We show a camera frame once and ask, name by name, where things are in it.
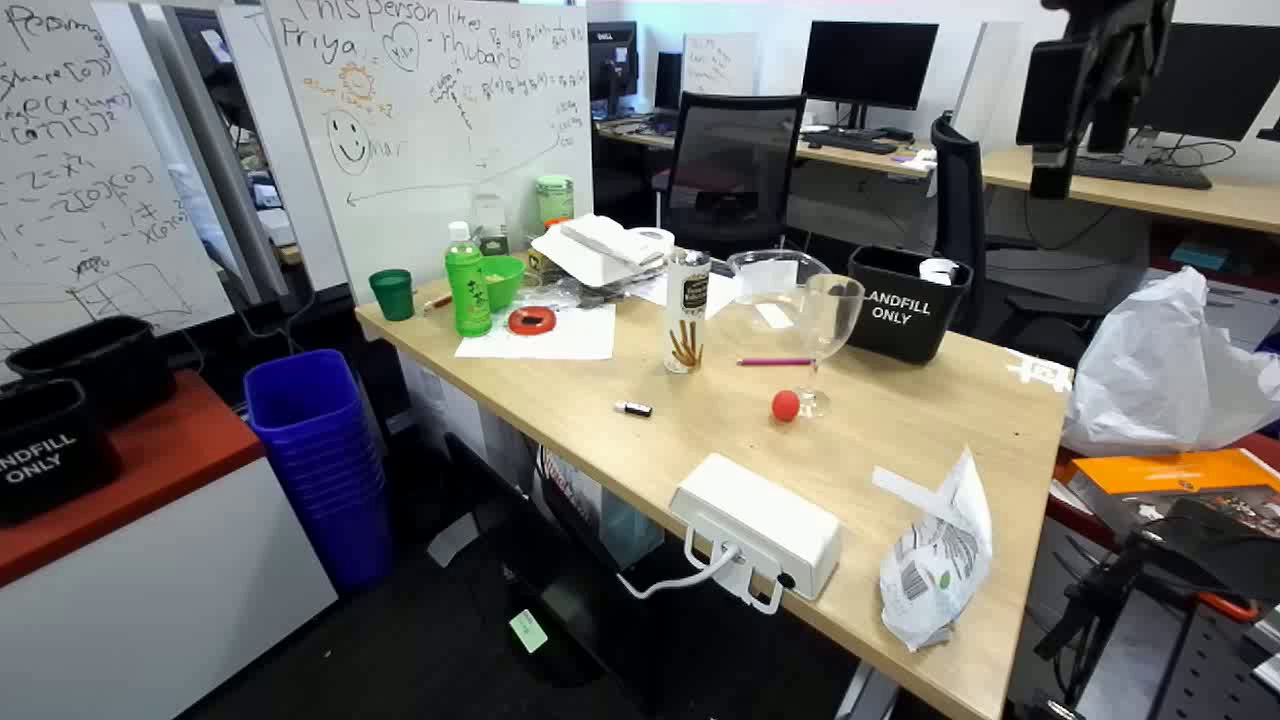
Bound red ball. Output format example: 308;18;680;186
770;388;799;423

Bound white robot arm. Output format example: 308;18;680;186
1014;0;1175;198

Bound black landfill bin on table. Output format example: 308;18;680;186
849;249;973;362

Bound black bin on cabinet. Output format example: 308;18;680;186
7;314;177;423

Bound black landfill bin left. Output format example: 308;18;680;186
0;379;119;528

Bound small black marker cap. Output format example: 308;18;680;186
615;398;652;418

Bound white paper sheet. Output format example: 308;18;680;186
456;305;615;359

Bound tall clear drinking glass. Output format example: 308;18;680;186
662;249;713;371

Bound pink marker pen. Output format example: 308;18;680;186
736;354;817;368

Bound white folded cloth pile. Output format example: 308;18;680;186
532;214;677;286

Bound red tape roll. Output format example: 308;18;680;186
508;305;556;336

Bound bright green cup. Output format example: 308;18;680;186
480;254;523;313

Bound green lidded canister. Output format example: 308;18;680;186
537;175;571;226

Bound green plastic bottle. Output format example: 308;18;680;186
442;219;493;336

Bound clear plastic bottle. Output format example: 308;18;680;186
472;193;511;254

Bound black mesh office chair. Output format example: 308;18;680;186
658;90;803;254

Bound white power box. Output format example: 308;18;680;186
666;456;845;617

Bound dark green cup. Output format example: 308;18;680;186
366;268;410;318

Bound stacked blue bins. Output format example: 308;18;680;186
245;346;391;590

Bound whiteboard with smiley drawing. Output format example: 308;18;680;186
265;0;593;298

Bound crumpled white paper bag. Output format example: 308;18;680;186
872;452;994;651

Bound black computer monitor centre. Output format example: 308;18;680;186
803;18;935;122

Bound black computer monitor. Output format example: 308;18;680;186
803;18;935;122
1133;23;1280;141

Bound dark blue office chair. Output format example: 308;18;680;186
931;117;1143;362

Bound white cabinet red top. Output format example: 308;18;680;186
0;371;337;720

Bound white plastic bag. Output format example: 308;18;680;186
1065;268;1280;456

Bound black keyboard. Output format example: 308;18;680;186
1071;156;1210;193

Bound left whiteboard with writing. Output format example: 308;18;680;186
0;0;231;350

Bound orange book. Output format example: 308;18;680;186
1071;447;1280;497

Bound black computer monitor right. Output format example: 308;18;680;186
1133;23;1280;141

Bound white power cable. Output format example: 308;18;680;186
615;518;785;619

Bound black camera tripod stand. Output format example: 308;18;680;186
1031;536;1178;720

